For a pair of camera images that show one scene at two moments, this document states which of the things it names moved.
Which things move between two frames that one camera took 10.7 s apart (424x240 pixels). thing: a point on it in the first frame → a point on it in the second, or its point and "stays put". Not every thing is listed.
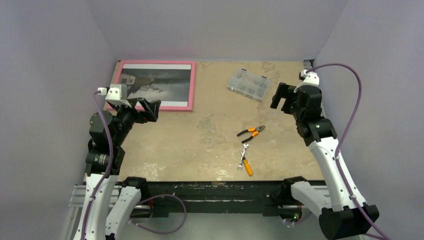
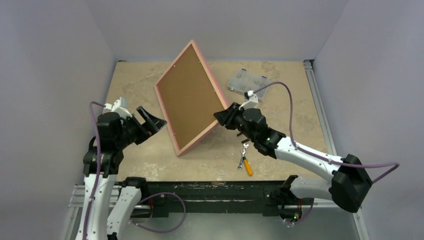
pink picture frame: x=171 y=83 → x=189 y=96
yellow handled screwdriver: x=247 y=166 stays put
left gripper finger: x=154 y=105 → x=158 y=123
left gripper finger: x=145 y=116 → x=141 y=132
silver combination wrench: x=240 y=167 stays put
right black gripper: x=288 y=100 → x=230 y=116
